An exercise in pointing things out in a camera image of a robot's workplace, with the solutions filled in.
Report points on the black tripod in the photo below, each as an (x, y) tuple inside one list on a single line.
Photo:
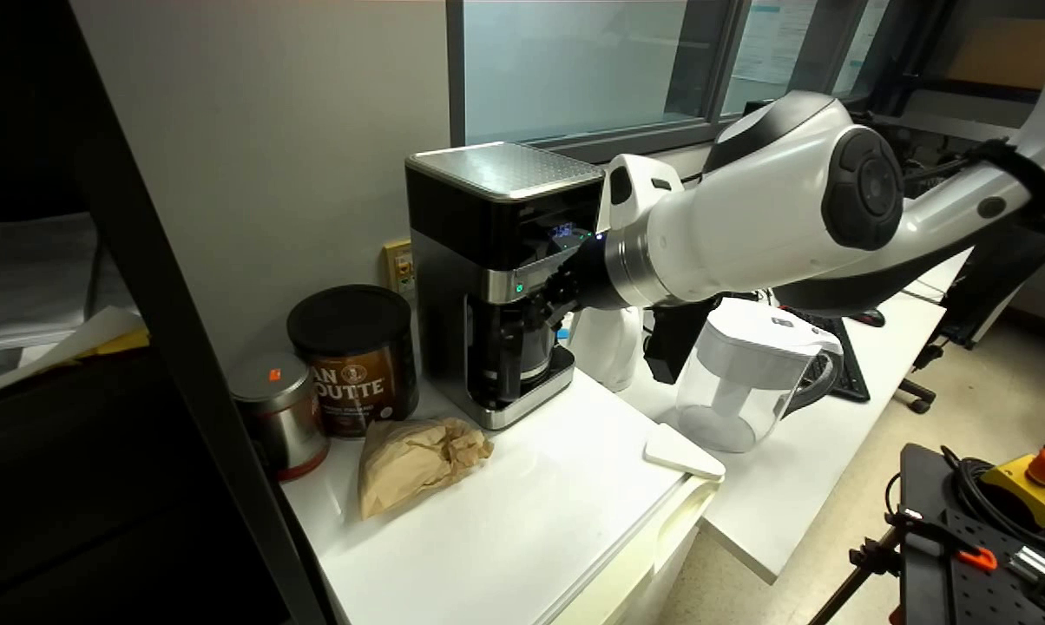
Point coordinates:
[(868, 567)]

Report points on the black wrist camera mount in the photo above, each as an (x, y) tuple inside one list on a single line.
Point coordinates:
[(670, 340)]

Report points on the black office chair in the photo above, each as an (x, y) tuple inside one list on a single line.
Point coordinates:
[(995, 290)]

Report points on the beige wall outlet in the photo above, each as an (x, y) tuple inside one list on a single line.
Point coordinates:
[(398, 265)]

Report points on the dark brown coffee can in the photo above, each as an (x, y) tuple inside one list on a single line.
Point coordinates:
[(351, 381)]

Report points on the clear white water filter pitcher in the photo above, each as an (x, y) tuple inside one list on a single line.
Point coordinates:
[(751, 369)]

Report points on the black shelf unit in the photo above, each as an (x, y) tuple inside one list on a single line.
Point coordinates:
[(107, 487)]

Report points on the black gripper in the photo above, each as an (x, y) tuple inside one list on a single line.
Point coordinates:
[(589, 278)]

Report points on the black perforated work table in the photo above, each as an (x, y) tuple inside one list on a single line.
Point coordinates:
[(940, 591)]

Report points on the dark framed window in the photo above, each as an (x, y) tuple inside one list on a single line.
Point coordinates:
[(566, 71)]

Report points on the black keyboard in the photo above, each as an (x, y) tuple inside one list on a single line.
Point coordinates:
[(855, 369)]

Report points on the glass coffee carafe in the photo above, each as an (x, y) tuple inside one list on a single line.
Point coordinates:
[(526, 347)]

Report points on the stack of papers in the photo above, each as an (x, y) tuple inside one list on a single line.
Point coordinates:
[(36, 290)]

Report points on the black steel coffee maker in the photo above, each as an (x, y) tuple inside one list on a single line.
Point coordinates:
[(463, 221)]

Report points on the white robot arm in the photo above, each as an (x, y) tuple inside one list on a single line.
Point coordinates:
[(765, 221)]

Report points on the steel canister with red base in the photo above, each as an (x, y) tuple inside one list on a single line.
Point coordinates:
[(290, 421)]

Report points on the brown paper filter bag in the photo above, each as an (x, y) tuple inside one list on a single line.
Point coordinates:
[(419, 461)]

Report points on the white plastic jug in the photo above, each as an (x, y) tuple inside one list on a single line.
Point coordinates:
[(607, 347)]

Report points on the white desk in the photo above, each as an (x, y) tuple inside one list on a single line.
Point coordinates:
[(822, 461)]

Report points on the yellow red emergency stop button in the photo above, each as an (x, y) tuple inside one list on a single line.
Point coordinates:
[(1035, 487)]

